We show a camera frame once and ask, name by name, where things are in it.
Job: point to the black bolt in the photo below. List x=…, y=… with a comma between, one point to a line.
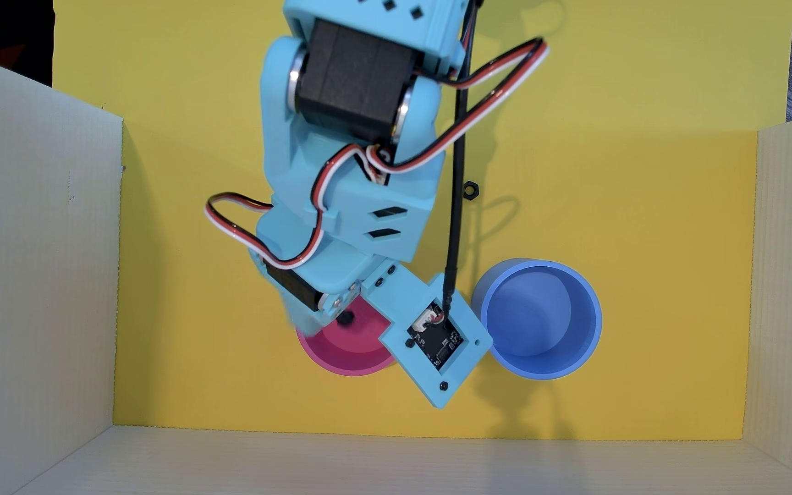
x=346, y=317

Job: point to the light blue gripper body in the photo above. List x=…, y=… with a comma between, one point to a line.
x=296, y=288

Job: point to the black hex nut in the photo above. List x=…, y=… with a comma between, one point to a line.
x=473, y=190

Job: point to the cardboard box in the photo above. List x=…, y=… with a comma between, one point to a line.
x=25, y=275

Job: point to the pink round cup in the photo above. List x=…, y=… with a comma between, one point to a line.
x=348, y=354

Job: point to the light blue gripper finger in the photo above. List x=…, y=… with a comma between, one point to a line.
x=306, y=320

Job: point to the light blue robot arm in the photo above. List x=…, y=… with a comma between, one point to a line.
x=293, y=158

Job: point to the blue round cup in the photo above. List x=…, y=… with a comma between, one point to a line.
x=537, y=320

